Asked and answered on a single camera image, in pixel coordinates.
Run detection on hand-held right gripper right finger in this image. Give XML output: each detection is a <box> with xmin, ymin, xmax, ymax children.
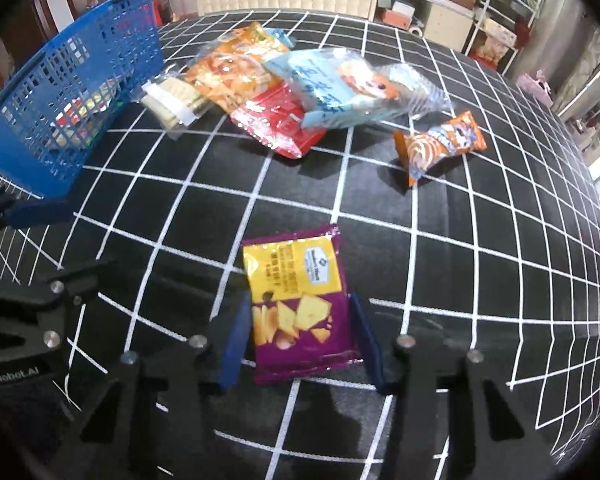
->
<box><xmin>347</xmin><ymin>292</ymin><xmax>556</xmax><ymax>480</ymax></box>

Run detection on purple yellow chip packet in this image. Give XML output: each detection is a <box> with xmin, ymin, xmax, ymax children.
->
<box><xmin>241</xmin><ymin>225</ymin><xmax>363</xmax><ymax>386</ymax></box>

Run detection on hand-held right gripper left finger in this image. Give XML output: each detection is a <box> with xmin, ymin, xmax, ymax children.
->
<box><xmin>75</xmin><ymin>290</ymin><xmax>253</xmax><ymax>480</ymax></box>

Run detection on black white checked mat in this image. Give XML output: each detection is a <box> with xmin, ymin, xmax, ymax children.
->
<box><xmin>0</xmin><ymin>7</ymin><xmax>600</xmax><ymax>480</ymax></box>

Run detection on white wire rack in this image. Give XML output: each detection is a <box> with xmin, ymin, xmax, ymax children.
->
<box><xmin>462</xmin><ymin>0</ymin><xmax>541</xmax><ymax>73</ymax></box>

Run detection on red snack packet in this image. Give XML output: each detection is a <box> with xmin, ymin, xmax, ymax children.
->
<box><xmin>229</xmin><ymin>82</ymin><xmax>328</xmax><ymax>160</ymax></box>

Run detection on small orange snack packet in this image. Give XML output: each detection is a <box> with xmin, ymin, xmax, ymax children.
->
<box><xmin>393</xmin><ymin>110</ymin><xmax>488</xmax><ymax>188</ymax></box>

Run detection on clear cracker packet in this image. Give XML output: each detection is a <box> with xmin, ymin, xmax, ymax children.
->
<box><xmin>140</xmin><ymin>76</ymin><xmax>212</xmax><ymax>133</ymax></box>

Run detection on orange snack bag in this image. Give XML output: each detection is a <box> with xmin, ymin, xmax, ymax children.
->
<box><xmin>182</xmin><ymin>22</ymin><xmax>293</xmax><ymax>113</ymax></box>

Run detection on blue plastic basket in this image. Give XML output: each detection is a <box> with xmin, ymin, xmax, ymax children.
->
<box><xmin>0</xmin><ymin>0</ymin><xmax>166</xmax><ymax>201</ymax></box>

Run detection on pink bag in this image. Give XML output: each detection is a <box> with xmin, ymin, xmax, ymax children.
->
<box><xmin>515</xmin><ymin>71</ymin><xmax>553</xmax><ymax>106</ymax></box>

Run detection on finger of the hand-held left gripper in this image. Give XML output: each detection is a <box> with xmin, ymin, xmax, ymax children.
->
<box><xmin>0</xmin><ymin>182</ymin><xmax>77</xmax><ymax>247</ymax></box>
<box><xmin>0</xmin><ymin>259</ymin><xmax>120</xmax><ymax>318</ymax></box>

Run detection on light blue snack bag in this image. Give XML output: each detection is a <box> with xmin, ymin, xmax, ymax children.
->
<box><xmin>262</xmin><ymin>47</ymin><xmax>453</xmax><ymax>131</ymax></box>

